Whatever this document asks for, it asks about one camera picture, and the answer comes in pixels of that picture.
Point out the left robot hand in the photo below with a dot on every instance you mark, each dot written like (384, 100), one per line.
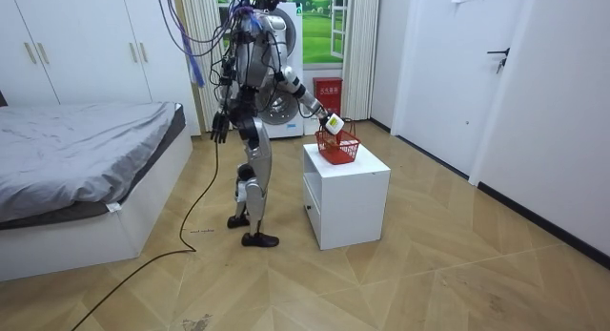
(220, 127)

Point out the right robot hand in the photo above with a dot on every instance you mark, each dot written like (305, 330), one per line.
(333, 123)

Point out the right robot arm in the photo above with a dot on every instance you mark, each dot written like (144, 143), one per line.
(305, 96)

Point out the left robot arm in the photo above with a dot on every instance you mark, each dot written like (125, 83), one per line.
(227, 90)

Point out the red fire equipment box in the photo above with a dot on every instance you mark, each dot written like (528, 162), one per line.
(328, 99)

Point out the white pleated curtain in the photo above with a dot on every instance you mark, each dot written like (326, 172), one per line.
(362, 59)
(209, 102)

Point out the robot legs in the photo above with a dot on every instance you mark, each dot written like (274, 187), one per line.
(259, 154)

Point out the white washing machine tower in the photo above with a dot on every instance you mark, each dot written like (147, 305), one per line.
(296, 59)

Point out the robot body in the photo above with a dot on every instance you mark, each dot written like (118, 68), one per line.
(259, 59)

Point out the white bedside cabinet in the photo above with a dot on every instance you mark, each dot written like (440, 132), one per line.
(352, 207)

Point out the white room door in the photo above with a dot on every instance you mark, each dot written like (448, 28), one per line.
(448, 83)

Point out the grey bed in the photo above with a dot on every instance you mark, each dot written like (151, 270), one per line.
(71, 150)

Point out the white wardrobe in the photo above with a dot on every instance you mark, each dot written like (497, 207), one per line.
(86, 45)

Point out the landscape window wall poster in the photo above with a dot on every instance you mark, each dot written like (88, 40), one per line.
(317, 35)

